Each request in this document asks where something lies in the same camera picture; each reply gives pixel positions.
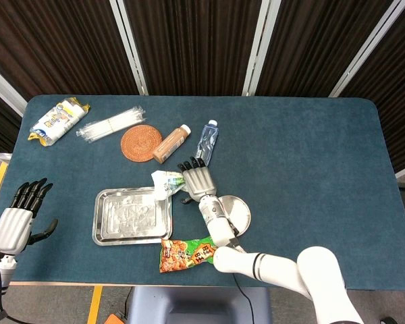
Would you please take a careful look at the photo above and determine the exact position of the woven orange coaster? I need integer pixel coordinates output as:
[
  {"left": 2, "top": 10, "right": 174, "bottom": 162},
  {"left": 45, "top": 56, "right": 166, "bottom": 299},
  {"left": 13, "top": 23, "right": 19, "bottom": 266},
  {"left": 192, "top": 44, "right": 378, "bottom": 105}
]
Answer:
[{"left": 120, "top": 124, "right": 163, "bottom": 163}]

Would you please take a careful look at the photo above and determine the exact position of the blue felt table mat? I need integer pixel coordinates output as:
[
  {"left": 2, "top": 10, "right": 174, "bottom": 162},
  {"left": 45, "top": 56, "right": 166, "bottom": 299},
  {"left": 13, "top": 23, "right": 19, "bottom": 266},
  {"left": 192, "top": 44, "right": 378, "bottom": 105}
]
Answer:
[{"left": 0, "top": 94, "right": 405, "bottom": 292}]

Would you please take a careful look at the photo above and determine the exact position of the clear plastic straws pack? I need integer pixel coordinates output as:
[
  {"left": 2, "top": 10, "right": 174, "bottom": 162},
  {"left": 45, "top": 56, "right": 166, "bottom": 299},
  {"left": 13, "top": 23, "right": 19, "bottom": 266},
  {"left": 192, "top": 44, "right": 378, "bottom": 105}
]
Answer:
[{"left": 76, "top": 105, "right": 146, "bottom": 144}]

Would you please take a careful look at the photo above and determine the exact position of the white green snack packet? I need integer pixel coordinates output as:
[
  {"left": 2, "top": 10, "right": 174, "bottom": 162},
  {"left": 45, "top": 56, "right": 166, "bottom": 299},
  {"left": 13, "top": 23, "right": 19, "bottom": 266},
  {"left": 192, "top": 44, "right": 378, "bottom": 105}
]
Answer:
[{"left": 151, "top": 170, "right": 187, "bottom": 203}]

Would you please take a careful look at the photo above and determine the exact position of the orange floor object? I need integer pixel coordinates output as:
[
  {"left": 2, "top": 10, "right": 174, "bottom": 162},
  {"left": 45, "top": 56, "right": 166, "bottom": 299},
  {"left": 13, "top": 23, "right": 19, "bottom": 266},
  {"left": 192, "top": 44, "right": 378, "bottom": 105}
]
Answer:
[{"left": 104, "top": 313, "right": 129, "bottom": 324}]

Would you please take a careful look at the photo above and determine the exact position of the brown drink bottle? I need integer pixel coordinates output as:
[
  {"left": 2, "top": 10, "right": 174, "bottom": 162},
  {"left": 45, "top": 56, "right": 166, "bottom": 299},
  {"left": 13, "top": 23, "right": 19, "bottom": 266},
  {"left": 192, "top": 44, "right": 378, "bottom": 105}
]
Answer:
[{"left": 152, "top": 124, "right": 192, "bottom": 165}]

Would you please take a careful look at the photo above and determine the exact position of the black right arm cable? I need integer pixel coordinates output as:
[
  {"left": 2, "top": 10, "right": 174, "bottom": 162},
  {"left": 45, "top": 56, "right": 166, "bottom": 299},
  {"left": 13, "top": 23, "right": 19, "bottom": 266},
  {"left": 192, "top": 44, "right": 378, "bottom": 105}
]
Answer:
[{"left": 229, "top": 224, "right": 261, "bottom": 306}]

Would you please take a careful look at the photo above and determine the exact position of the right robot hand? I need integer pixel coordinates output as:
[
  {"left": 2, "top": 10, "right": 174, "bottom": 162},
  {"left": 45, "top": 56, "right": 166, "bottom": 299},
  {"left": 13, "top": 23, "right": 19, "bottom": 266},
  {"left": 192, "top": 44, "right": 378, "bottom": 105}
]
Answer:
[{"left": 177, "top": 156, "right": 218, "bottom": 206}]

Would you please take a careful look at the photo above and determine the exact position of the green orange snack bag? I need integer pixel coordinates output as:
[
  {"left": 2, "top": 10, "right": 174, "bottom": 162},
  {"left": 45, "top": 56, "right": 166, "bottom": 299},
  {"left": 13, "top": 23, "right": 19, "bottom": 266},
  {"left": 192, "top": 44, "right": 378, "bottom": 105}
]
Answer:
[{"left": 159, "top": 236, "right": 219, "bottom": 274}]

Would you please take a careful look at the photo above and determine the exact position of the round steel plate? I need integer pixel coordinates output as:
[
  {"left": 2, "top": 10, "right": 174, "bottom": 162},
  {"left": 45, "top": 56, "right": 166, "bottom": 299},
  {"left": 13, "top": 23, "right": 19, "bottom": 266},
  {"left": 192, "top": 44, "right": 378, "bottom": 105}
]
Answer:
[{"left": 218, "top": 194, "right": 252, "bottom": 236}]

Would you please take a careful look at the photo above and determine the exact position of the white yellow blue packet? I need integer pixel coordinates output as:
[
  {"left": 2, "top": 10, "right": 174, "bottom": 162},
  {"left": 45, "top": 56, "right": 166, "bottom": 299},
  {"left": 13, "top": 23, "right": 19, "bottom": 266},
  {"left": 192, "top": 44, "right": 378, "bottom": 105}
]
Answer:
[{"left": 27, "top": 97, "right": 91, "bottom": 147}]

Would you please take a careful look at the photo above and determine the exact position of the clear water bottle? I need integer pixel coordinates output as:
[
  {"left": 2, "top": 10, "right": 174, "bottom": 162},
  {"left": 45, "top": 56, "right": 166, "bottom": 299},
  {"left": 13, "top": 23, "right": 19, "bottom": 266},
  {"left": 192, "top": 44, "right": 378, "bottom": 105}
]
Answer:
[{"left": 195, "top": 119, "right": 221, "bottom": 167}]

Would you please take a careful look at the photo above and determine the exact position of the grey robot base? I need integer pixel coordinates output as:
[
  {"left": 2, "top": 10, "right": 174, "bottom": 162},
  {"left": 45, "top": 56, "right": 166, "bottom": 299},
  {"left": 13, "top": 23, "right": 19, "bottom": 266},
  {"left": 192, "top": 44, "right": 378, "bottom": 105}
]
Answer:
[{"left": 126, "top": 286, "right": 273, "bottom": 324}]

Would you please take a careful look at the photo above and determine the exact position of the rectangular steel tray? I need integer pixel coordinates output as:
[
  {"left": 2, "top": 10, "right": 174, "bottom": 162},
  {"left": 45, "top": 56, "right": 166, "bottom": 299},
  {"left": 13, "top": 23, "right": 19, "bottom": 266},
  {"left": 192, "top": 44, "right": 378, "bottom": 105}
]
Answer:
[{"left": 91, "top": 187, "right": 174, "bottom": 246}]

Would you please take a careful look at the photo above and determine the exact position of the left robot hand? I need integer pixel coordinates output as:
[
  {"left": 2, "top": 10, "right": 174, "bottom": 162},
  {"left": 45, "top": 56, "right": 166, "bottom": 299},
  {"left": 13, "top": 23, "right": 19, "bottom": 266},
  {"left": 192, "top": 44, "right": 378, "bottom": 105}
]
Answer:
[{"left": 0, "top": 178, "right": 59, "bottom": 254}]

